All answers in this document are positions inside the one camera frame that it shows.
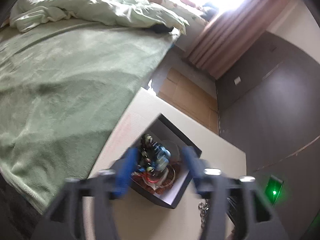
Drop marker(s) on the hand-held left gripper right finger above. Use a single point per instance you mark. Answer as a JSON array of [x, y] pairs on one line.
[[192, 166]]

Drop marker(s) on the pile of mixed jewelry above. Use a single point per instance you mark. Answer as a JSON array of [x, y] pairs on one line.
[[155, 162]]

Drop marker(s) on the pink curtain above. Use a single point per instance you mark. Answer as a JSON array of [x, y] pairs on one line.
[[225, 42]]

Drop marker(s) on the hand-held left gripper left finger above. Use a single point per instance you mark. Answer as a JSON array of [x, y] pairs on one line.
[[126, 175]]

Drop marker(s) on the black box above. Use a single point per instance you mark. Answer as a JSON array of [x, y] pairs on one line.
[[160, 200]]

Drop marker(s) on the flattened cardboard floor covering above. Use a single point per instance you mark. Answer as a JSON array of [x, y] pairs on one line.
[[185, 97]]

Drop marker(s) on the black cloth item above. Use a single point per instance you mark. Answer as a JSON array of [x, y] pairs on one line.
[[163, 28]]

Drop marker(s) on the light green duvet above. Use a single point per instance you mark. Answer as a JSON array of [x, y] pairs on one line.
[[100, 7]]

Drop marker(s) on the white wall switch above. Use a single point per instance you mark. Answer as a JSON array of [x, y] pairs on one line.
[[237, 80]]

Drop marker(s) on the white low table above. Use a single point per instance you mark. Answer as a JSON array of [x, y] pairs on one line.
[[140, 120]]

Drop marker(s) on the green bed sheet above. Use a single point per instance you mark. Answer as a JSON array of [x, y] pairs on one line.
[[62, 92]]

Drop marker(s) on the dark cushion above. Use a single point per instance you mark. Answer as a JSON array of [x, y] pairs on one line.
[[210, 12]]

